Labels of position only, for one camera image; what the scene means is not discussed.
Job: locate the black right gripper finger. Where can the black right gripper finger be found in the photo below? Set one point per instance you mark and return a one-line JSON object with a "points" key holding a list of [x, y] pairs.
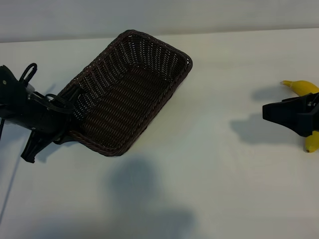
{"points": [[294, 124], [294, 105]]}

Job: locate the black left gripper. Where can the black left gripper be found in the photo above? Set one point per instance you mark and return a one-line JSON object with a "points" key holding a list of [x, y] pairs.
{"points": [[45, 119]]}

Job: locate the yellow banana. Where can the yellow banana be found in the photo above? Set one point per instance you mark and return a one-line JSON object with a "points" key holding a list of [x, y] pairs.
{"points": [[302, 87]]}

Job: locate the dark brown wicker basket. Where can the dark brown wicker basket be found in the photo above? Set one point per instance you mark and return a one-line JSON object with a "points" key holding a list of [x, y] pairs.
{"points": [[129, 99]]}

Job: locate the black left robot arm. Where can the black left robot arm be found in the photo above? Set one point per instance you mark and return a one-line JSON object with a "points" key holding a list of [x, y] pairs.
{"points": [[8, 113]]}

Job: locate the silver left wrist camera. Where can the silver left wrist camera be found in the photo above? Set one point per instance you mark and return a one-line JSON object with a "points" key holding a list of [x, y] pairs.
{"points": [[30, 88]]}

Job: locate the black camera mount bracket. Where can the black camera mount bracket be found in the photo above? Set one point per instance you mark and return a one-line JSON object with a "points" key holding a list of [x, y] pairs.
{"points": [[10, 79]]}

